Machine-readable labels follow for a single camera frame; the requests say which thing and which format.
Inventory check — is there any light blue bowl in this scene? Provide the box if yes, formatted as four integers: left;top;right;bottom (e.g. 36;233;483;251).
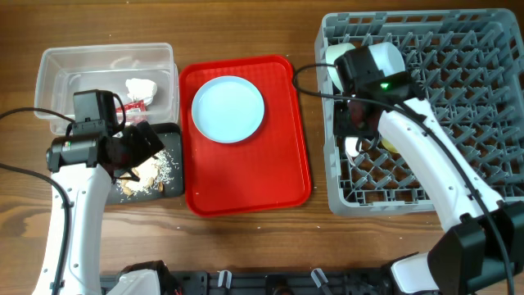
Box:
368;43;405;77

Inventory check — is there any red wrapper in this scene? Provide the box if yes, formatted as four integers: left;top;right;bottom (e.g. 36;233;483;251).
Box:
116;101;147;114

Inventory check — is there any mint green bowl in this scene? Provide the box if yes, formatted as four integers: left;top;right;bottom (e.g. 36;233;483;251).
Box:
326;43;355;91

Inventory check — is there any yellow cup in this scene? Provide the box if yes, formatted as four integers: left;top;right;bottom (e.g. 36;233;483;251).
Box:
381;138;398;153

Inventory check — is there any white plastic spoon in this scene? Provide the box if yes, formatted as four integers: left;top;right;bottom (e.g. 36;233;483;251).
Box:
344;137;361;158

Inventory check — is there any light blue plate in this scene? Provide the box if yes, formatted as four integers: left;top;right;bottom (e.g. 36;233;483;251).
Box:
191;75;265;143

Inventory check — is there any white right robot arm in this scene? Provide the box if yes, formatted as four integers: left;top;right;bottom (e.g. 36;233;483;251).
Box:
327;43;523;294

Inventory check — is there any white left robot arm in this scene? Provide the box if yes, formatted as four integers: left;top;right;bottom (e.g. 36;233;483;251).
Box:
34;89;164;294

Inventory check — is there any rice food waste pile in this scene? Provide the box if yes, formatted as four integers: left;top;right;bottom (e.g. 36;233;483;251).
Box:
116;151;181;197

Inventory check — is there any black waste tray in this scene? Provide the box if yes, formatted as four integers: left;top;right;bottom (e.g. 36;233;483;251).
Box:
106;123;184;205

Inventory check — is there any clear plastic waste bin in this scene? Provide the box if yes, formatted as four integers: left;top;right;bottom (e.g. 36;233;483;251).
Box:
34;43;179;125

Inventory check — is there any grey dishwasher rack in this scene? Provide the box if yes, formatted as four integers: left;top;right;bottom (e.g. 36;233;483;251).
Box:
314;9;523;216

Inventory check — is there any white crumpled tissue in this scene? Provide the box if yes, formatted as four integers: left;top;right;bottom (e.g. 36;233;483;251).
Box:
125;78;158;106

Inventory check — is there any red serving tray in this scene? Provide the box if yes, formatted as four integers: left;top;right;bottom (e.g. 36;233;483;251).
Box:
179;55;312;217

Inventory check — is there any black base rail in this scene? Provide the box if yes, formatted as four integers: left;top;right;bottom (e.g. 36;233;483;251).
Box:
100;260;394;295

